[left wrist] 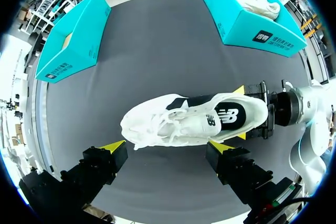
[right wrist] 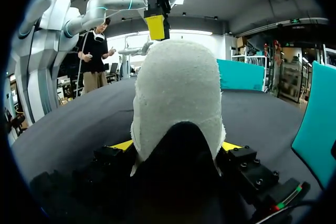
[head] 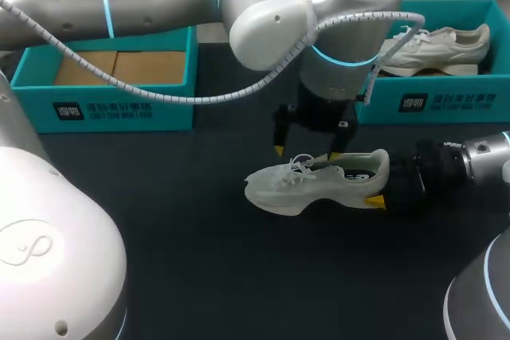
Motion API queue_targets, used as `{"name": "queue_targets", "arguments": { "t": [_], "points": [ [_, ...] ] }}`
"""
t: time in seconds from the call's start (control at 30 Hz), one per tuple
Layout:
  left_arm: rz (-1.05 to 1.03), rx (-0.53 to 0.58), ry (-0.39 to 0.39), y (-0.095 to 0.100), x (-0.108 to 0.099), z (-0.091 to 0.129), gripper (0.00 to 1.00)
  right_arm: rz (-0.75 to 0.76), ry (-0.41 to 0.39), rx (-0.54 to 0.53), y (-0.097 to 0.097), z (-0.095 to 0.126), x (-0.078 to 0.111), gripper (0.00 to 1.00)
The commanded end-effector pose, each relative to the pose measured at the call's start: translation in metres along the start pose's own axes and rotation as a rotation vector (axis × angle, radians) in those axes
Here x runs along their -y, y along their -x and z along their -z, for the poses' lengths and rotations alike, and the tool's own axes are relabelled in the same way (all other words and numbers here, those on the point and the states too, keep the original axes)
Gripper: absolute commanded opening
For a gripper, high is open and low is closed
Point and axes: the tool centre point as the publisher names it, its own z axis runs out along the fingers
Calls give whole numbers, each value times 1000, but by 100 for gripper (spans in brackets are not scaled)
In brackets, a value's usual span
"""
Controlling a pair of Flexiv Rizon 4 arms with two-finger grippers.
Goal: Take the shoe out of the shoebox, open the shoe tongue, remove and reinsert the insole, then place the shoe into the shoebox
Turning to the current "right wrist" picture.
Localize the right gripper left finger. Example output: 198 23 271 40
72 139 138 198

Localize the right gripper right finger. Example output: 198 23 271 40
215 141 280 198

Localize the white shoe with black lining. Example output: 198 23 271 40
130 39 228 217

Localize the person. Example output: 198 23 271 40
77 18 118 97

